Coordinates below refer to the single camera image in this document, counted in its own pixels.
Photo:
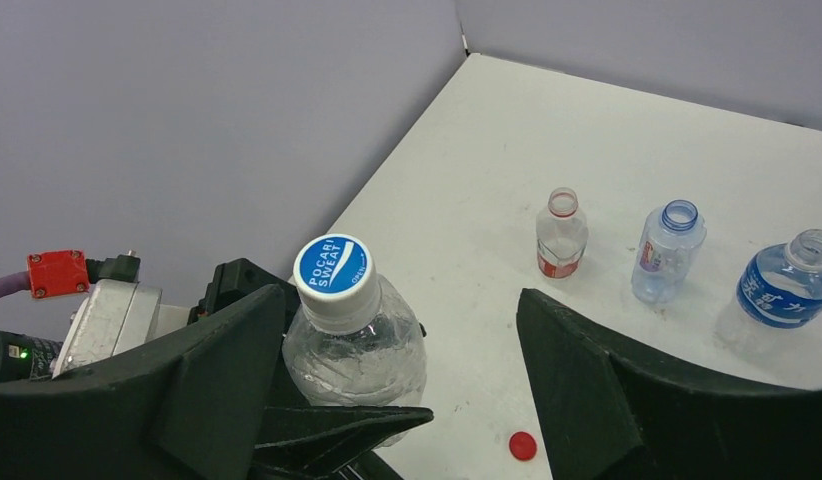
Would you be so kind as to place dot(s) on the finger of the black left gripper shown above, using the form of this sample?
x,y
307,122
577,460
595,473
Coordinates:
x,y
237,279
316,442

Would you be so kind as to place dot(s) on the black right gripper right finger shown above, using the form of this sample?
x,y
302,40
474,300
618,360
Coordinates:
x,y
611,407

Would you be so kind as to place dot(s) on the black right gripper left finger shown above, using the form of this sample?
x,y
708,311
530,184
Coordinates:
x,y
187,405

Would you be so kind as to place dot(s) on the red bottle cap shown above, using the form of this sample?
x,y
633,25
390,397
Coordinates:
x,y
522,446

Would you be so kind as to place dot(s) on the blue Pocari Sweat cap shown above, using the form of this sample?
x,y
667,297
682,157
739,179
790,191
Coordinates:
x,y
337,282

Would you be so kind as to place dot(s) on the clear unlabelled bottle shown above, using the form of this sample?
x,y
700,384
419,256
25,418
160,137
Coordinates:
x,y
382,364

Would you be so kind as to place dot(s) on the red label clear bottle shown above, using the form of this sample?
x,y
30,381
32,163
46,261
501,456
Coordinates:
x,y
561,234

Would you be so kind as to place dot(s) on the clear bottle white cap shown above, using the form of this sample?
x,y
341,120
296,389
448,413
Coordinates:
x,y
671,239

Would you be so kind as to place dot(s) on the blue label clear bottle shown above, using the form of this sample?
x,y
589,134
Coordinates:
x,y
779,292

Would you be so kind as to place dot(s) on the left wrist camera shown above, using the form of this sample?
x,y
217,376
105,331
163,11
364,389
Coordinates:
x,y
116,317

